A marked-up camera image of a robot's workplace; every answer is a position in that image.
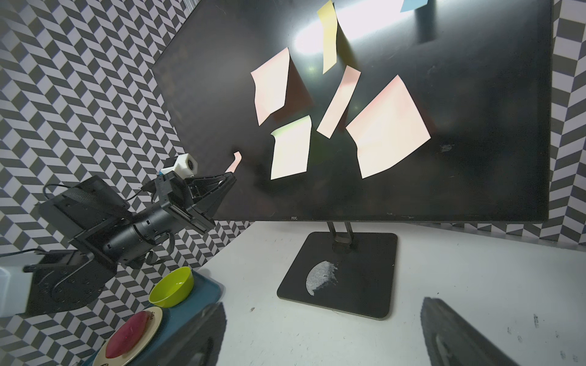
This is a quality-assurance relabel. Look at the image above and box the black monitor stand base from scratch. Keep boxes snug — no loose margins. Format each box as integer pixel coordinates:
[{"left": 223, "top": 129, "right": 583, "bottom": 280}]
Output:
[{"left": 277, "top": 222, "right": 398, "bottom": 320}]

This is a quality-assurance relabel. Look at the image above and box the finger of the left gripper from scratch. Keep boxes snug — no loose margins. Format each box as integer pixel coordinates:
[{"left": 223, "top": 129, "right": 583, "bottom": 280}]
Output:
[
  {"left": 198, "top": 180, "right": 233, "bottom": 219},
  {"left": 186, "top": 172, "right": 237, "bottom": 204}
]

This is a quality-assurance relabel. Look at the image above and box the pink narrow sticky note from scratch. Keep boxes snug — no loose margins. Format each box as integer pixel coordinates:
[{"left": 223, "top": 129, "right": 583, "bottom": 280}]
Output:
[
  {"left": 225, "top": 151, "right": 242, "bottom": 173},
  {"left": 317, "top": 66, "right": 361, "bottom": 139}
]

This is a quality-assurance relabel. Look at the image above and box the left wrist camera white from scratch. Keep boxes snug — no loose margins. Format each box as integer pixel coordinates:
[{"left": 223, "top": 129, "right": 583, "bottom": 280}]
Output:
[{"left": 159, "top": 153, "right": 198, "bottom": 179}]

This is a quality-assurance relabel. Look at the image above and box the red food item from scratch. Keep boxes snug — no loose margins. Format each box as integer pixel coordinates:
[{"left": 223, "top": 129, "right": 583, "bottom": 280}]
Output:
[{"left": 105, "top": 311, "right": 150, "bottom": 358}]

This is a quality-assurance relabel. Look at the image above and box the cream plate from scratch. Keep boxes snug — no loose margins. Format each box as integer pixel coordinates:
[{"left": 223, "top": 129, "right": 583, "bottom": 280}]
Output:
[{"left": 92, "top": 307, "right": 163, "bottom": 365}]

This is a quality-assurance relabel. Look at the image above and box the lime green bowl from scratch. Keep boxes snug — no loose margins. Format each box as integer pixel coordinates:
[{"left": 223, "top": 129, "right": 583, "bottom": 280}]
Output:
[{"left": 149, "top": 267, "right": 195, "bottom": 308}]

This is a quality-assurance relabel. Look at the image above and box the yellow narrow sticky note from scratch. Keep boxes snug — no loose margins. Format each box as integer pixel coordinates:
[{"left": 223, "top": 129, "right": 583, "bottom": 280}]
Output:
[{"left": 317, "top": 1, "right": 338, "bottom": 74}]

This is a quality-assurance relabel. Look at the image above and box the black computer monitor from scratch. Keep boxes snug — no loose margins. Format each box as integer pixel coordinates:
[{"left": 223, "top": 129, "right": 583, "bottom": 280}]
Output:
[{"left": 153, "top": 1, "right": 553, "bottom": 224}]

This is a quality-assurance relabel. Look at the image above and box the blue narrow sticky note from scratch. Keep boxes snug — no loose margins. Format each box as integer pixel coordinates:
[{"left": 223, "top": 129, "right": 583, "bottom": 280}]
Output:
[{"left": 401, "top": 0, "right": 428, "bottom": 13}]

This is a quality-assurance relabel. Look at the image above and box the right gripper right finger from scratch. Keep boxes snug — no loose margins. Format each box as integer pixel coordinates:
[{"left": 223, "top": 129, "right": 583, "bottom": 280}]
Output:
[{"left": 421, "top": 297, "right": 517, "bottom": 366}]

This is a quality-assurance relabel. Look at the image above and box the dark teal tray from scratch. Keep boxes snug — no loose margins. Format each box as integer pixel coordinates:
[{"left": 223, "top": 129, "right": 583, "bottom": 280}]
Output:
[{"left": 81, "top": 268, "right": 224, "bottom": 366}]

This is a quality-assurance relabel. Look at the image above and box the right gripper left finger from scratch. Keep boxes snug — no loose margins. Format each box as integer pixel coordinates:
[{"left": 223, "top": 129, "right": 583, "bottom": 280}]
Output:
[{"left": 137, "top": 302, "right": 227, "bottom": 365}]

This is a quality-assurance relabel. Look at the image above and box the green square sticky note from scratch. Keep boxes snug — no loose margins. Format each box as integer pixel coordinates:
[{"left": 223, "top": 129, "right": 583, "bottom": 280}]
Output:
[{"left": 270, "top": 115, "right": 312, "bottom": 180}]

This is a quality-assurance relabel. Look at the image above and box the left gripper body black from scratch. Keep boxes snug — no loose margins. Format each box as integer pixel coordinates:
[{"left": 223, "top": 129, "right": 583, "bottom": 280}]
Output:
[{"left": 155, "top": 172, "right": 215, "bottom": 235}]

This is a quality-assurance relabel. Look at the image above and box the pink square sticky note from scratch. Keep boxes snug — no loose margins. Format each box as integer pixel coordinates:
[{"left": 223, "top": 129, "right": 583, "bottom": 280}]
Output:
[
  {"left": 251, "top": 47, "right": 290, "bottom": 126},
  {"left": 346, "top": 76, "right": 430, "bottom": 178}
]

